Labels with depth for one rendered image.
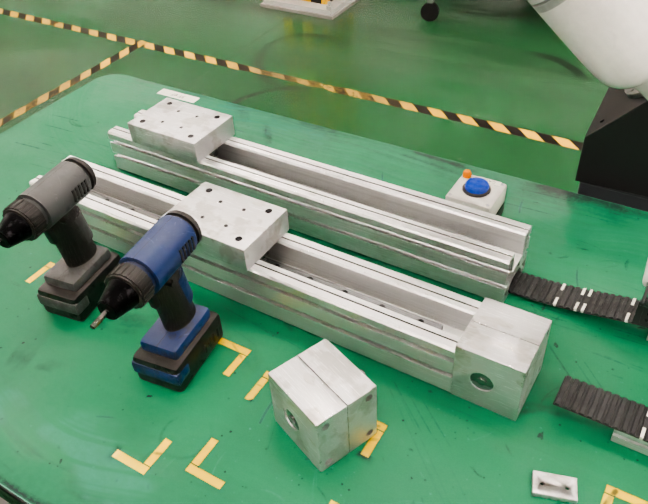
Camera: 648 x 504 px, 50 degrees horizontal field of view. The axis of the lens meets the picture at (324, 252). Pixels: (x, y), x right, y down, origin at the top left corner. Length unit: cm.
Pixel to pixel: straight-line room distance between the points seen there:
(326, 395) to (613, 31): 50
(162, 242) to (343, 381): 28
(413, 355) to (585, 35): 44
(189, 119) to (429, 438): 73
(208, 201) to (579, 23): 59
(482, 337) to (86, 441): 52
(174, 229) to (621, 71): 55
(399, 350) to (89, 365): 44
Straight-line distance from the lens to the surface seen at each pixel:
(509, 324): 92
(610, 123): 129
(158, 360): 97
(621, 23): 79
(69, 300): 110
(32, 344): 113
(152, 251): 87
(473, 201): 117
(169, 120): 132
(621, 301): 109
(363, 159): 138
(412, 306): 98
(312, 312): 99
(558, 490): 89
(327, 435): 84
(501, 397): 92
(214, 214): 106
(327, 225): 117
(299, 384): 84
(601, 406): 94
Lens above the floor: 153
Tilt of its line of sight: 40 degrees down
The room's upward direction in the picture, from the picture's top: 4 degrees counter-clockwise
